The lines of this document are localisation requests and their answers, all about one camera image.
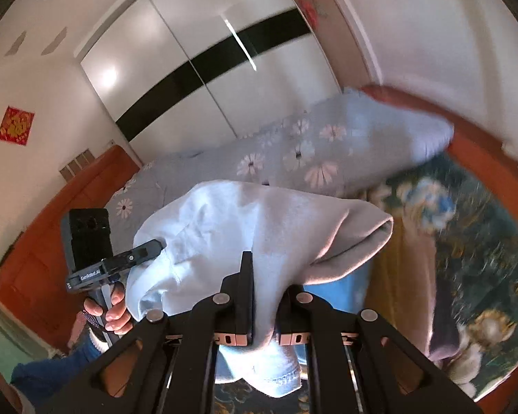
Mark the teal floral bedsheet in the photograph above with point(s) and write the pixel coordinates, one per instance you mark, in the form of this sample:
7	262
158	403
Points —
479	246

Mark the person's left forearm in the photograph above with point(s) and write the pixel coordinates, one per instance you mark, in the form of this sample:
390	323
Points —
52	371

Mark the white sweatshirt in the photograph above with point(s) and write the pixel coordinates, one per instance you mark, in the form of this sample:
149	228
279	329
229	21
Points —
250	215

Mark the olive yellow folded garment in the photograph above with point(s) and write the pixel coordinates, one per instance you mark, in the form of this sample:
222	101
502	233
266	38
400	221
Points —
388	276

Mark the red flower door decoration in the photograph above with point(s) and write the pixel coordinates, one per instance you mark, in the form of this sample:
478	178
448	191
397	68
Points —
314	12

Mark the blue garment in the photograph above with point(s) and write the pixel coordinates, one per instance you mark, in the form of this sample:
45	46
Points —
341	289

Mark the light blue floral quilt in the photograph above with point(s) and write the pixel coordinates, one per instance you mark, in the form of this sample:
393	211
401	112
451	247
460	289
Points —
328	146

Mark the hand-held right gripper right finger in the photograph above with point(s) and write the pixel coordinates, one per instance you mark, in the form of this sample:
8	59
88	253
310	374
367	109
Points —
291	315

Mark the person's left hand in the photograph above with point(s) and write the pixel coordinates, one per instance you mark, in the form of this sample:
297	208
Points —
116	315

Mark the beige folded garment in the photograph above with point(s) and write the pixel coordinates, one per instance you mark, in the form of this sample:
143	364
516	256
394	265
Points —
421	293

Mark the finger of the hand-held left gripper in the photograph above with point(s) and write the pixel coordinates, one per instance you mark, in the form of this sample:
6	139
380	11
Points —
144	251

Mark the wall vent grille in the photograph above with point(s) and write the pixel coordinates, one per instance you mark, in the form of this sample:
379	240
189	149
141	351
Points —
77	164

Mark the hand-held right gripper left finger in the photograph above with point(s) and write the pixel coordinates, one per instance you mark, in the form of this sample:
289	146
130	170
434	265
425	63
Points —
246	306

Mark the white wardrobe with black stripe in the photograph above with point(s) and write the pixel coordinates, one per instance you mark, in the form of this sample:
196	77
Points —
177	30

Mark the red square wall decoration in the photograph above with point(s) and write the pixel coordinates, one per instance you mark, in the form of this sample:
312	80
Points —
16	126

